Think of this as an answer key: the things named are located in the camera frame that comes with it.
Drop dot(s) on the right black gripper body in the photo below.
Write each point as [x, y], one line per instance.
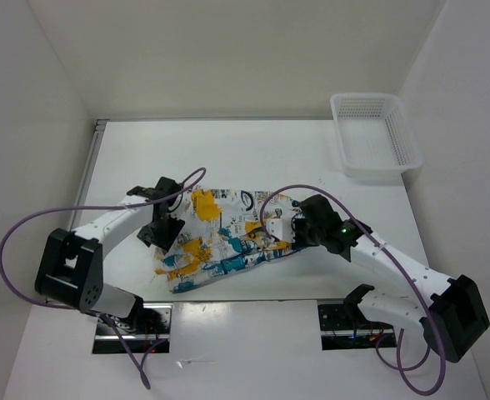
[306, 235]

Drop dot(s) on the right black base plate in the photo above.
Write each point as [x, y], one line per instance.
[339, 332]

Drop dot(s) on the white plastic mesh basket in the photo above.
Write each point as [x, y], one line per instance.
[374, 135]

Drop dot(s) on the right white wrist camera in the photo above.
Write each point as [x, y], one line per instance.
[281, 229]

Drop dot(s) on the aluminium table edge rail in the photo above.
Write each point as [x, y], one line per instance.
[78, 159]

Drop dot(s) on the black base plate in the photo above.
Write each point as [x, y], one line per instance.
[339, 332]
[153, 330]

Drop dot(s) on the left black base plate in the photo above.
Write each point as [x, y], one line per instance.
[153, 330]

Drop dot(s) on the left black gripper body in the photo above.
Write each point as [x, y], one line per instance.
[162, 232]

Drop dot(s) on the colourful printed shorts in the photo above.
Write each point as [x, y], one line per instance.
[224, 234]

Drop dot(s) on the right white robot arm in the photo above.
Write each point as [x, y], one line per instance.
[448, 311]

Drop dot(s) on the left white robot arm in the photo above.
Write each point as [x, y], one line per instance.
[71, 269]

